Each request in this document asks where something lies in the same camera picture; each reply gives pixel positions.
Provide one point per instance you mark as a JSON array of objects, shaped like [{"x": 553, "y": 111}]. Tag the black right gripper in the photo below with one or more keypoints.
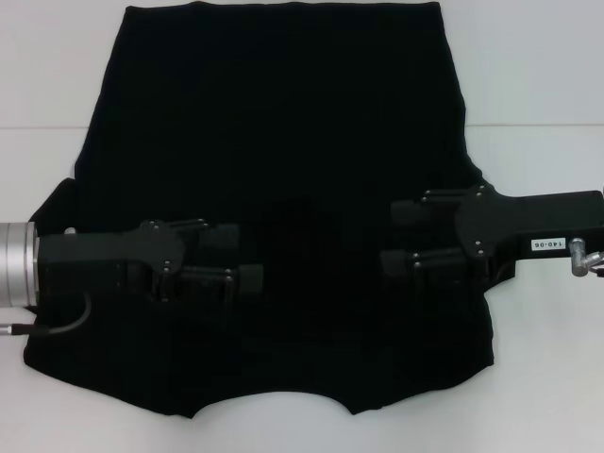
[{"x": 528, "y": 222}]

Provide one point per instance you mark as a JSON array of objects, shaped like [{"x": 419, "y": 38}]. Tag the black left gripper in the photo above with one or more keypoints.
[{"x": 94, "y": 259}]

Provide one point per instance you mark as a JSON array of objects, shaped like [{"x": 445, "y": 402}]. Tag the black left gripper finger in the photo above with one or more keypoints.
[{"x": 247, "y": 278}]

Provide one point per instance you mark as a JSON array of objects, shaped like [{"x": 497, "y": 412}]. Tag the black t-shirt with FREE print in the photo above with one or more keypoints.
[{"x": 283, "y": 141}]

